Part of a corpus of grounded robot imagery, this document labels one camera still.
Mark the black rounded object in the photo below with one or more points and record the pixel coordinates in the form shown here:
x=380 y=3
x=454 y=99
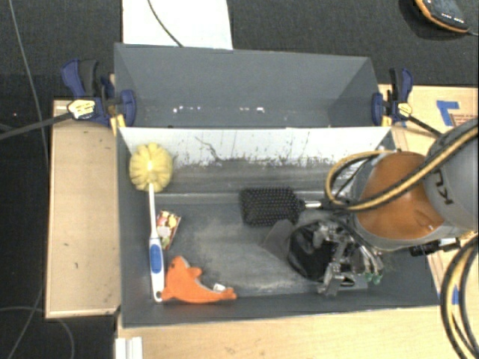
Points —
x=308 y=254

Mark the black cylinder on white bracket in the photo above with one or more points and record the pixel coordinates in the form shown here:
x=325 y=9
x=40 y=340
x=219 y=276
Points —
x=424 y=250

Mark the orange toy dolphin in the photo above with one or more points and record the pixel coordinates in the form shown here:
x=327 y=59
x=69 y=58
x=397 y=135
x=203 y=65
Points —
x=185 y=284

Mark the pale wood board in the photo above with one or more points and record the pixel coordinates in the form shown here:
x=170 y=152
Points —
x=84 y=215

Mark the black hairbrush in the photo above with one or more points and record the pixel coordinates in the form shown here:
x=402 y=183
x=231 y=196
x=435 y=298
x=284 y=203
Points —
x=267 y=206

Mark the grey metal bin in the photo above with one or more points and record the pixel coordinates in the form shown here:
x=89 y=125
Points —
x=232 y=80

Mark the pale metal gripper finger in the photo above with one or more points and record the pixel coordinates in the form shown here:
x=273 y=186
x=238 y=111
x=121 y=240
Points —
x=329 y=280
x=348 y=282

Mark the colourful printed packet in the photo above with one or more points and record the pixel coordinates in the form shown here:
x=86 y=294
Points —
x=167 y=227

